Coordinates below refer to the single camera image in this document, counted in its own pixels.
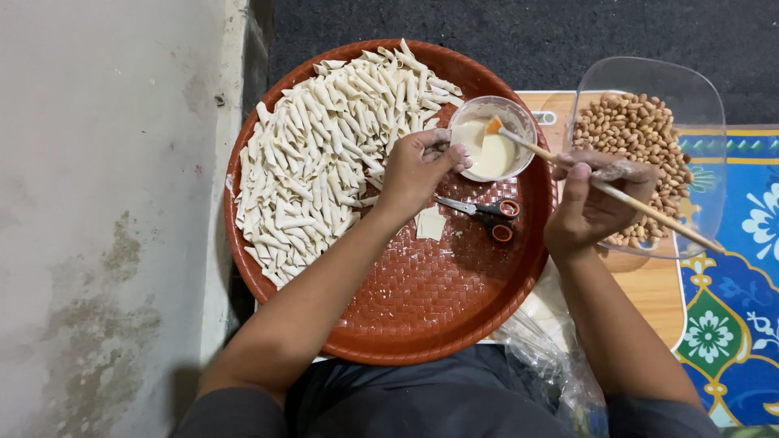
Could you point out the heap of peanuts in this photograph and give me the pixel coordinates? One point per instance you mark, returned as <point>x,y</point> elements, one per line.
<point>639,140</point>

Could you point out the clear plastic bag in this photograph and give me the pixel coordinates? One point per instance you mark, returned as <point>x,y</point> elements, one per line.
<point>548,347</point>

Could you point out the person's dark clothing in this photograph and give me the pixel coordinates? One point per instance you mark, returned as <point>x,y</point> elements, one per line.
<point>438,401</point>

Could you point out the blue floral patterned mat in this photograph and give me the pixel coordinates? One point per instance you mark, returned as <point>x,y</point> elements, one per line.
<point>736,274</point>

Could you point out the round brown woven plastic tray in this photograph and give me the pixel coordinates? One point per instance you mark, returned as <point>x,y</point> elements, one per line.
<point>426,286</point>

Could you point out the small clear bowl of paste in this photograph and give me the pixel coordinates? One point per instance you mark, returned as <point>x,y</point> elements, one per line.
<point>496,152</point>

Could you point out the person's right hand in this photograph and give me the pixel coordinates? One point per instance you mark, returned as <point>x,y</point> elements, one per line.
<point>587,207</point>

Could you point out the square pastry wrapper sheets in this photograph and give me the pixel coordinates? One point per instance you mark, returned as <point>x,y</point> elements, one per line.
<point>431,224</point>

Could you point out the wooden brush with orange bristles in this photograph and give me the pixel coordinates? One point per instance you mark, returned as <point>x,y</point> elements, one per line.
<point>614,193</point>

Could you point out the person's left hand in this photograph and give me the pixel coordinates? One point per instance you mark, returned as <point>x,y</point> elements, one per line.
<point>409,176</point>

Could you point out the pile of rolled pastry sticks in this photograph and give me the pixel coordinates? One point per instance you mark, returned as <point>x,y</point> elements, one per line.
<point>328,158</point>

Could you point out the clear plastic container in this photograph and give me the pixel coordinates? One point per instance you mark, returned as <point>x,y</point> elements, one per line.
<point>700,109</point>

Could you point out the small wooden folding table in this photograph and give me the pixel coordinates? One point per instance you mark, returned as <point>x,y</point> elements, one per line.
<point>648,286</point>

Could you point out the dark grey carpet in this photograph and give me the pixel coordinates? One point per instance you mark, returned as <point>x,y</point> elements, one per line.
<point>548,36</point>

